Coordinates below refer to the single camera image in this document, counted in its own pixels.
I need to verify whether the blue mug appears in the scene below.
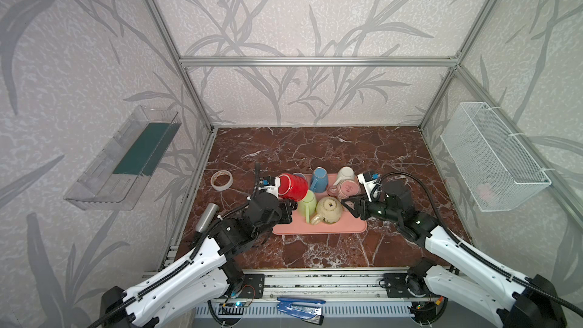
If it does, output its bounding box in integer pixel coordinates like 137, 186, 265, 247
309, 167, 329, 194

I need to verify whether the white mug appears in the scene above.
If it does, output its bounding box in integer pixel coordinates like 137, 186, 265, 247
334, 166, 356, 185

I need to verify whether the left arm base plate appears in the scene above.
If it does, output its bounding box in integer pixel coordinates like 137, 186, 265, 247
231, 273, 266, 299

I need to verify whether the light green mug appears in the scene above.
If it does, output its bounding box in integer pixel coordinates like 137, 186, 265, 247
298, 190, 317, 224

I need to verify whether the tape roll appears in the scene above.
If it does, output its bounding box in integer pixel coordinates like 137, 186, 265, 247
210, 170, 234, 192

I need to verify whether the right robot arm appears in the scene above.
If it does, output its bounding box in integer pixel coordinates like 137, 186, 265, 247
342, 179, 582, 327

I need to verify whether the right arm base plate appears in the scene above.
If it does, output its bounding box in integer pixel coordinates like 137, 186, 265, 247
377, 273, 419, 298

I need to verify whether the silver metal cylinder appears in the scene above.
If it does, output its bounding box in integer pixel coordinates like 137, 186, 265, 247
195, 203, 220, 233

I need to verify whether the pink patterned mug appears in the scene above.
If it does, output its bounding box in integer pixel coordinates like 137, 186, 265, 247
326, 179, 361, 200

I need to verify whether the blue stapler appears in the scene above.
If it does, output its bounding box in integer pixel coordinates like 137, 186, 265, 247
277, 297, 326, 326

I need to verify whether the white wire basket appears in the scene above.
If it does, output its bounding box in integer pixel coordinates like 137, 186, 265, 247
440, 102, 552, 213

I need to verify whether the red mug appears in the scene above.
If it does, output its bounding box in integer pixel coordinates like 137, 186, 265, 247
278, 173, 309, 202

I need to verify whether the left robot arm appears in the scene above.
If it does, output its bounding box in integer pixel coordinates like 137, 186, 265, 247
91, 191, 298, 327

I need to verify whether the purple mug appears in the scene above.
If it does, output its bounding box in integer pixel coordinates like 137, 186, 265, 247
293, 173, 307, 181

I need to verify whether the clear plastic wall bin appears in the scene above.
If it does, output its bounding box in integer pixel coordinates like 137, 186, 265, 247
64, 106, 182, 211

